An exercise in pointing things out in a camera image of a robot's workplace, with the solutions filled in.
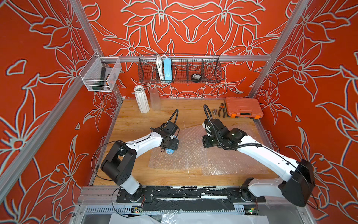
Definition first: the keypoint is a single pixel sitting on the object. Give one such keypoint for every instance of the bubble wrap sheet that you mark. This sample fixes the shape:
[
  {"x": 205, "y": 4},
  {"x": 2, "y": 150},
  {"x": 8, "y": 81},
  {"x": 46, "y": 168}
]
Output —
[
  {"x": 217, "y": 161},
  {"x": 189, "y": 155}
]

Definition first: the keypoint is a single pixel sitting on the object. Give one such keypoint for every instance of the aluminium horizontal back bar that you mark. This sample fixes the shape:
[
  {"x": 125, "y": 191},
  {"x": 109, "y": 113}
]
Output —
[{"x": 222, "y": 58}]

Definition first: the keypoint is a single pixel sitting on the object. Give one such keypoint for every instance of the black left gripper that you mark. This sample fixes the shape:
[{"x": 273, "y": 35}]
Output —
[{"x": 175, "y": 145}]

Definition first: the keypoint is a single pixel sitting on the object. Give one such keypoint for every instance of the black wire basket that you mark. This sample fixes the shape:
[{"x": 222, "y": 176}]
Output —
[{"x": 151, "y": 71}]

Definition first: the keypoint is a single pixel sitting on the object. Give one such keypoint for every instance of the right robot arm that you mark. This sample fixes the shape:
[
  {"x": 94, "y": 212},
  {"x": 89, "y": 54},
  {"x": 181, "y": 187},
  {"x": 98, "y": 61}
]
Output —
[{"x": 295, "y": 181}]

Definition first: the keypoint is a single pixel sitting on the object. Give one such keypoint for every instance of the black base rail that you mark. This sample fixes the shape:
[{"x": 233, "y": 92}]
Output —
[{"x": 155, "y": 200}]

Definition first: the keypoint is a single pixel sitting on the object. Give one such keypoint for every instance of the aluminium frame post right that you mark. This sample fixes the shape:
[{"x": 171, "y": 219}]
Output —
[{"x": 292, "y": 21}]

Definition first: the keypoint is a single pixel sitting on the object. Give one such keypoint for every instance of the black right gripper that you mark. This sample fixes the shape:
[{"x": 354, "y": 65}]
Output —
[{"x": 204, "y": 139}]

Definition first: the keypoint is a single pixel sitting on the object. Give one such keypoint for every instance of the dark green flashlight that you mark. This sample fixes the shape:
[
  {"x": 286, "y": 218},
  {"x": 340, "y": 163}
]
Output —
[{"x": 99, "y": 85}]

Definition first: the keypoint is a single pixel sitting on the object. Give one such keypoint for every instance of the aluminium frame post left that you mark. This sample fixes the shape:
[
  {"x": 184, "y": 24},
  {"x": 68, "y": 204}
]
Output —
[{"x": 83, "y": 19}]

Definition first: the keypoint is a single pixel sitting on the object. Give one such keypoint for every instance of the small black device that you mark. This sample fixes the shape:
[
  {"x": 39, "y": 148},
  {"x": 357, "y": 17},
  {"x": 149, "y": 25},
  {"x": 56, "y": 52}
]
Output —
[{"x": 196, "y": 77}]

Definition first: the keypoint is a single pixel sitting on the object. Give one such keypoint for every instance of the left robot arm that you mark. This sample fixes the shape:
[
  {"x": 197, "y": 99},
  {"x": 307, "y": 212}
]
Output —
[{"x": 119, "y": 162}]

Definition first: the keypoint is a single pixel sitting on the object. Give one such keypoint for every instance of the orange handled pliers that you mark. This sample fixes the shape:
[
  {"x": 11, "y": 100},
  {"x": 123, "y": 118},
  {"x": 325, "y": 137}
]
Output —
[{"x": 222, "y": 110}]

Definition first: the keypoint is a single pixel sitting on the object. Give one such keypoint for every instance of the orange tool case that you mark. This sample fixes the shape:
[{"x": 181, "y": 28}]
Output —
[{"x": 238, "y": 107}]

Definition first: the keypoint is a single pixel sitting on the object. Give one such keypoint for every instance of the light blue box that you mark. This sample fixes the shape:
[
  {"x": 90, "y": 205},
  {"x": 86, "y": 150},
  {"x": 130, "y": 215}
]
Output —
[{"x": 167, "y": 69}]

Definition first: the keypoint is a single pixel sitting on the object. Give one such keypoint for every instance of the aluminium frame post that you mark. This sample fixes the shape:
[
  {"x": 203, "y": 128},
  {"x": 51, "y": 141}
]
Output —
[
  {"x": 83, "y": 19},
  {"x": 292, "y": 21}
]

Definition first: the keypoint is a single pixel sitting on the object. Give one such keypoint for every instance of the aluminium left side bar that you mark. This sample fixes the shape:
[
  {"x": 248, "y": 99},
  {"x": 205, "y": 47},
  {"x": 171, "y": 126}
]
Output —
[{"x": 22, "y": 160}]

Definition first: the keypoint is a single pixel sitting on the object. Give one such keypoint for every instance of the clear acrylic box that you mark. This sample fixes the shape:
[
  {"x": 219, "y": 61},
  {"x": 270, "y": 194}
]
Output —
[{"x": 91, "y": 72}]

